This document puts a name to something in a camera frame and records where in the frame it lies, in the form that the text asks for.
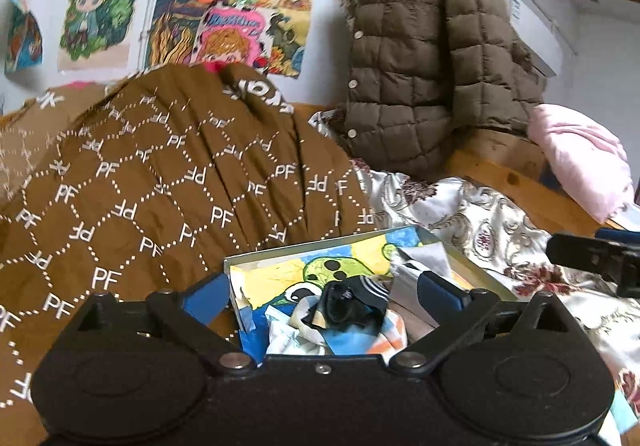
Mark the pink folded blanket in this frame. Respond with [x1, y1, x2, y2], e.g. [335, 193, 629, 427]
[527, 104, 634, 224]

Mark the white cloth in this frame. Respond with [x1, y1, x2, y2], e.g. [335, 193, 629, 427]
[265, 306, 328, 356]

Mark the blue orange drawing poster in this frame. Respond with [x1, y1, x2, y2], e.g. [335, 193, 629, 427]
[143, 0, 314, 78]

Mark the dark striped sock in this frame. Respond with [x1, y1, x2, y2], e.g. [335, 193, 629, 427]
[303, 275, 390, 331]

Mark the light grey cloth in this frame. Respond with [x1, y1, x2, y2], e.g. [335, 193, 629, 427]
[390, 242, 454, 327]

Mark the pink girl drawing poster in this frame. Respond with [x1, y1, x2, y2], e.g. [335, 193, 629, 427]
[190, 5, 277, 72]

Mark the folded paper drawing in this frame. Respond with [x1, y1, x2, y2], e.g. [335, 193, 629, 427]
[4, 0, 42, 74]

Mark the white air conditioner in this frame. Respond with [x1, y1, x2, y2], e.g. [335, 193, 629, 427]
[506, 0, 563, 78]

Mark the blond child drawing poster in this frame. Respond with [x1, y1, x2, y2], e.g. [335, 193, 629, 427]
[58, 0, 137, 72]

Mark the wooden bed frame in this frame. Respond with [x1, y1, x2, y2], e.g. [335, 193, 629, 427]
[292, 102, 626, 237]

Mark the striped pastel cloth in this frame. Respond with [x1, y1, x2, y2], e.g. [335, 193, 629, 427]
[286, 294, 409, 357]

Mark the brown PF patterned quilt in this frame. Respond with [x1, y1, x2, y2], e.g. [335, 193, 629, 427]
[1, 64, 375, 445]

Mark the white floral satin quilt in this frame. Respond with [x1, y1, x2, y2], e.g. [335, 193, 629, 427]
[307, 109, 640, 427]

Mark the brown puffer jacket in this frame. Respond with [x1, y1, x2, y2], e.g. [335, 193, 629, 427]
[331, 0, 544, 180]

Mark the grey tray with drawing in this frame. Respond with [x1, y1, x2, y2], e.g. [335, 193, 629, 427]
[224, 226, 515, 362]

